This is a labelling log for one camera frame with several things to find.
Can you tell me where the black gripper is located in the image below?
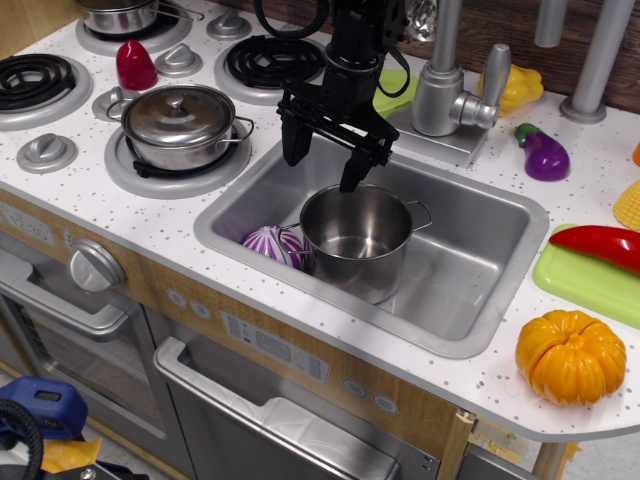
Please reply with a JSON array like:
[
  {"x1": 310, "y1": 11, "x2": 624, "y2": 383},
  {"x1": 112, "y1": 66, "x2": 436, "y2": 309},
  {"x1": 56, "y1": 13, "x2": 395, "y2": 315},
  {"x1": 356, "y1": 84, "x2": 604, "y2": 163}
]
[{"x1": 277, "y1": 64, "x2": 399, "y2": 193}]

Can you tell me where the green plate behind arm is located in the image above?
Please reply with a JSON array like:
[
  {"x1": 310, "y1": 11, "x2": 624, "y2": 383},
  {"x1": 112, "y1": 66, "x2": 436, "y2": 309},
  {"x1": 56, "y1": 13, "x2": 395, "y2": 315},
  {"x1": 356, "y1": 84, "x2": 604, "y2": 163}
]
[{"x1": 373, "y1": 69, "x2": 418, "y2": 118}]

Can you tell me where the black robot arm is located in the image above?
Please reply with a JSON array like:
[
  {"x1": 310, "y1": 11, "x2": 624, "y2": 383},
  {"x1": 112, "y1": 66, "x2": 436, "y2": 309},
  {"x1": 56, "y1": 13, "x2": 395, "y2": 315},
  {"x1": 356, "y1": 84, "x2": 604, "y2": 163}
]
[{"x1": 253, "y1": 1, "x2": 409, "y2": 192}]

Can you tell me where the steel pot in sink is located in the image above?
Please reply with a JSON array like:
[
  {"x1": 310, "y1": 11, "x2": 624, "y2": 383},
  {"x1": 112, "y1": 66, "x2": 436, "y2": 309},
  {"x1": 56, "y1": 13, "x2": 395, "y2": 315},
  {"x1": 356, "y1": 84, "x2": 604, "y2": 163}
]
[{"x1": 296, "y1": 185, "x2": 433, "y2": 304}]

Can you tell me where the steel lidded pot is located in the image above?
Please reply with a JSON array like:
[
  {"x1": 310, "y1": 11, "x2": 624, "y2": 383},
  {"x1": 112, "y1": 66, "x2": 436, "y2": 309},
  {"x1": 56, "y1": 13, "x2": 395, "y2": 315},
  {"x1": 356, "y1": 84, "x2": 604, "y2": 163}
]
[{"x1": 106, "y1": 84, "x2": 255, "y2": 172}]

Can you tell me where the grey toy sink basin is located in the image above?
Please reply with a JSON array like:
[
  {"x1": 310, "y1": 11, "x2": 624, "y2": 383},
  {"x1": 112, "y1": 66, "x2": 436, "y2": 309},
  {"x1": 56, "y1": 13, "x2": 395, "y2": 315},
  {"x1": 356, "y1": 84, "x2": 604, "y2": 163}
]
[{"x1": 194, "y1": 137, "x2": 549, "y2": 359}]

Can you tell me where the steel pot at back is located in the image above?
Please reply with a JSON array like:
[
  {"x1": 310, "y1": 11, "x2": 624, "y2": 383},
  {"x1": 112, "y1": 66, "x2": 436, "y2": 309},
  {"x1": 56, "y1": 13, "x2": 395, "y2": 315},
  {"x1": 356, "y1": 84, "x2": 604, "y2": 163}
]
[{"x1": 76, "y1": 0, "x2": 204, "y2": 35}]

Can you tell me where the black coil burner back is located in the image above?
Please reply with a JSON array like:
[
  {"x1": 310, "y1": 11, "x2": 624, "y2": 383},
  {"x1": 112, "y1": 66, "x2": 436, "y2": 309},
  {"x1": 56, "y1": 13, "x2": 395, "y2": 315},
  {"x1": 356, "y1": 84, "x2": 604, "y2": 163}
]
[{"x1": 214, "y1": 35, "x2": 325, "y2": 106}]

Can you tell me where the black coil burner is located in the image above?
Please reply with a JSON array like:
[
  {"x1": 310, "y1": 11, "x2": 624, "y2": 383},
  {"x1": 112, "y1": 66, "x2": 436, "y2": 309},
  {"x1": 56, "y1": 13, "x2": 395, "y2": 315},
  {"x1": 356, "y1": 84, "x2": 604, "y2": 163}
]
[
  {"x1": 214, "y1": 35, "x2": 325, "y2": 106},
  {"x1": 1, "y1": 53, "x2": 93, "y2": 131}
]

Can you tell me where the silver toy faucet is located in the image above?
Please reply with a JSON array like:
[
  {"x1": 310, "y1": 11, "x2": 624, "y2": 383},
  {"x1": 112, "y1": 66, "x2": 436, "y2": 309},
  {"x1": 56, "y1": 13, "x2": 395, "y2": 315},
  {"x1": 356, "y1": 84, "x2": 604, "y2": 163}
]
[{"x1": 388, "y1": 1, "x2": 511, "y2": 168}]

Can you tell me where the silver stove knob back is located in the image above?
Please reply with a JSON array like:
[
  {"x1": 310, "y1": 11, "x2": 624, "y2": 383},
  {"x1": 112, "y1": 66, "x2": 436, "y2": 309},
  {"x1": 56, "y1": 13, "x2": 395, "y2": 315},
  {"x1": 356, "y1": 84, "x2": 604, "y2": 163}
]
[{"x1": 206, "y1": 8, "x2": 252, "y2": 41}]

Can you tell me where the silver stove knob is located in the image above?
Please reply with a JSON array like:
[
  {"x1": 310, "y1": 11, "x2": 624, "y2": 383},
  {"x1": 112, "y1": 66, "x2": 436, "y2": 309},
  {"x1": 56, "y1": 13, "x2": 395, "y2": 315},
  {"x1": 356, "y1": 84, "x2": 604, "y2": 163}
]
[
  {"x1": 206, "y1": 8, "x2": 252, "y2": 41},
  {"x1": 16, "y1": 133, "x2": 78, "y2": 174},
  {"x1": 154, "y1": 43, "x2": 203, "y2": 78}
]

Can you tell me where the crumpled foil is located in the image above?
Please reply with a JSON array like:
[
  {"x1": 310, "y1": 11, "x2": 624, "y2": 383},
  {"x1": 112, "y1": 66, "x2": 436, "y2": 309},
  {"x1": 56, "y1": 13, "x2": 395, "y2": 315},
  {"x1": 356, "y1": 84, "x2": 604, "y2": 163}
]
[{"x1": 405, "y1": 0, "x2": 438, "y2": 42}]

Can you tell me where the silver stove knob centre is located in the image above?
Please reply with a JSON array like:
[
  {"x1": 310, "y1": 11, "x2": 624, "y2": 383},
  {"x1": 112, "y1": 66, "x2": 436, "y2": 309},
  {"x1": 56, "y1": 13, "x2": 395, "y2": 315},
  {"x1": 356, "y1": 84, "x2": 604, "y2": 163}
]
[{"x1": 154, "y1": 43, "x2": 203, "y2": 78}]

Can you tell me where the yellow toy bell pepper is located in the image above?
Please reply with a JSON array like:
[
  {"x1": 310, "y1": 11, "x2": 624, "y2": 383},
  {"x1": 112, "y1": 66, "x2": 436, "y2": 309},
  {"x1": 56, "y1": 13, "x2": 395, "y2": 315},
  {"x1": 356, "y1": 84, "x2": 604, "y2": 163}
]
[{"x1": 499, "y1": 64, "x2": 544, "y2": 117}]

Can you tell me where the red toy pepper top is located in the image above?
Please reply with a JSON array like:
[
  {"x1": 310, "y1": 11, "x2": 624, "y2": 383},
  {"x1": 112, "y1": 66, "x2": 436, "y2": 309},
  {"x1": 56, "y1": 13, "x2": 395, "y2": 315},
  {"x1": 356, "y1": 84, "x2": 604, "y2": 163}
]
[{"x1": 116, "y1": 39, "x2": 158, "y2": 91}]

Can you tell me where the purple toy eggplant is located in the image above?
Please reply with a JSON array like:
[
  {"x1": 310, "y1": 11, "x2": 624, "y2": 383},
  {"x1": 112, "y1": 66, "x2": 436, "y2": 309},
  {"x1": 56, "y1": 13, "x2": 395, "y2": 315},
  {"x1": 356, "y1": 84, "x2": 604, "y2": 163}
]
[{"x1": 514, "y1": 123, "x2": 571, "y2": 182}]

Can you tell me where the silver stove knob hidden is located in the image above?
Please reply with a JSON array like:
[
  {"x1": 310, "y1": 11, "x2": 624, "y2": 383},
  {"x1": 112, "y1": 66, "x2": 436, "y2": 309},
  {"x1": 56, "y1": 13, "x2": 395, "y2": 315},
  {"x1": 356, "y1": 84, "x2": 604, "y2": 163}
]
[{"x1": 92, "y1": 86, "x2": 139, "y2": 122}]

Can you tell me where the silver oven dial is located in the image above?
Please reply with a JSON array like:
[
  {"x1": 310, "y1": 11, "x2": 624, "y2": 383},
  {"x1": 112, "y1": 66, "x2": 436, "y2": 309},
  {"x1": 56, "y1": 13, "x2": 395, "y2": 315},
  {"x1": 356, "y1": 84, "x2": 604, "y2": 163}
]
[{"x1": 67, "y1": 239, "x2": 126, "y2": 293}]

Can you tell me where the green cutting board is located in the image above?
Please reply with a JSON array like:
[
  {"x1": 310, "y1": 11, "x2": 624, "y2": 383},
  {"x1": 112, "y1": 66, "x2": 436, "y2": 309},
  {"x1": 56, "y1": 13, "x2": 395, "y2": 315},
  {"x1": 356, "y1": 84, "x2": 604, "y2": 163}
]
[{"x1": 533, "y1": 224, "x2": 639, "y2": 329}]

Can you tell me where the silver stove knob left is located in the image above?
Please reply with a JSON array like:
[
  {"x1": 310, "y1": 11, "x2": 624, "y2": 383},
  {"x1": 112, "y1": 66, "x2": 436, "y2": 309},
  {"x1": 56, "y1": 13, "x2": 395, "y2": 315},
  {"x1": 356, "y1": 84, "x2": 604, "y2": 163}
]
[{"x1": 16, "y1": 133, "x2": 78, "y2": 174}]

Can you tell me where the grey dishwasher door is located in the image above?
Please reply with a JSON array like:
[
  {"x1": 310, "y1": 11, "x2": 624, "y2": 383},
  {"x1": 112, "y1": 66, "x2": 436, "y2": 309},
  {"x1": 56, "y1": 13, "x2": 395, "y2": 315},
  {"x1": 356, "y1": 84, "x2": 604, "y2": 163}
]
[{"x1": 148, "y1": 313, "x2": 440, "y2": 479}]

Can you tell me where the black coil burner left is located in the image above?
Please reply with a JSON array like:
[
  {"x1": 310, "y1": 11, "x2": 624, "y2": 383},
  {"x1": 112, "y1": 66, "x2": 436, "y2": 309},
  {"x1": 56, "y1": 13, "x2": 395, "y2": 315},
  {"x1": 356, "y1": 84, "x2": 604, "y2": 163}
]
[{"x1": 1, "y1": 53, "x2": 93, "y2": 131}]

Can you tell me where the grey oven door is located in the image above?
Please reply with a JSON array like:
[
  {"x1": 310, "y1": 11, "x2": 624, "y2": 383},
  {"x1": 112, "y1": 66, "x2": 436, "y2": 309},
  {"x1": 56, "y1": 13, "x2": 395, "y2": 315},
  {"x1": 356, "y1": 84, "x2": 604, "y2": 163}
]
[{"x1": 0, "y1": 229, "x2": 196, "y2": 479}]

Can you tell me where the yellow toy corn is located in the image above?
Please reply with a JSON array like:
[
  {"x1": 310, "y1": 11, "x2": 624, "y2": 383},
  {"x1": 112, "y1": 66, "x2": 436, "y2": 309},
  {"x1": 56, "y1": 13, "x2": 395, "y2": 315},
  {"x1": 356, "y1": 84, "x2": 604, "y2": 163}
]
[{"x1": 613, "y1": 181, "x2": 640, "y2": 231}]

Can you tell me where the orange toy at edge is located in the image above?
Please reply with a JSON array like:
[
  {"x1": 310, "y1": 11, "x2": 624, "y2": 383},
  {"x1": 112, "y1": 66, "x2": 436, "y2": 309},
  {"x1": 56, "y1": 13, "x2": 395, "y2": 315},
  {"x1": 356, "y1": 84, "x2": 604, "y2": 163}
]
[{"x1": 632, "y1": 143, "x2": 640, "y2": 166}]

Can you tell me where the red toy chili pepper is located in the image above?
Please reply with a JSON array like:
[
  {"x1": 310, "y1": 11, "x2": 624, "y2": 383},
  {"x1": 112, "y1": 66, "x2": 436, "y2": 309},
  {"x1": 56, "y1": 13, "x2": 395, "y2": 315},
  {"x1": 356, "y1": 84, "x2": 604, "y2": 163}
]
[{"x1": 550, "y1": 225, "x2": 639, "y2": 275}]

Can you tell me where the orange toy pumpkin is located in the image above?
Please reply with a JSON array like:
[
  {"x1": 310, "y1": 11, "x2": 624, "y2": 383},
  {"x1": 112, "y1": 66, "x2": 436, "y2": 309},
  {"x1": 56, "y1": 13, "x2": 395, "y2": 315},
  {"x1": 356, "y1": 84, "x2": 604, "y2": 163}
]
[{"x1": 515, "y1": 310, "x2": 627, "y2": 406}]

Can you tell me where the blue clamp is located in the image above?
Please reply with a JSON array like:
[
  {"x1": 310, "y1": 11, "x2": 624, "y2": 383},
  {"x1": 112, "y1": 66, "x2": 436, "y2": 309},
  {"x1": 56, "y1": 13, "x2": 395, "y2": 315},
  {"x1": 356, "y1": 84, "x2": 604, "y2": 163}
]
[{"x1": 1, "y1": 376, "x2": 88, "y2": 441}]

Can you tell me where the grey burner ring front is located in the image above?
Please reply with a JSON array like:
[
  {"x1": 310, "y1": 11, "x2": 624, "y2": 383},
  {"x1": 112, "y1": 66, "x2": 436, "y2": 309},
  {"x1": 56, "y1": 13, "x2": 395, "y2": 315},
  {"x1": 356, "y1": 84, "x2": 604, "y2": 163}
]
[{"x1": 103, "y1": 117, "x2": 253, "y2": 200}]

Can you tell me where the grey hanging post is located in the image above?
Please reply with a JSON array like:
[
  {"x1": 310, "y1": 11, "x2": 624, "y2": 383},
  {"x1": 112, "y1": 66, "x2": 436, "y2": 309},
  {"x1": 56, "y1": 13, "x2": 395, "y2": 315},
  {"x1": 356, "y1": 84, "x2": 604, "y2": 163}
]
[{"x1": 534, "y1": 0, "x2": 568, "y2": 48}]

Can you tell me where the black cable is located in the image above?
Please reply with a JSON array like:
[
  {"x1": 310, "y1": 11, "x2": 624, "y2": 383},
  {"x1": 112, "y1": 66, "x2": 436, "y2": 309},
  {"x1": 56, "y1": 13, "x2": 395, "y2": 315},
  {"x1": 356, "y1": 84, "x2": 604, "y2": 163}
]
[{"x1": 0, "y1": 398, "x2": 45, "y2": 480}]

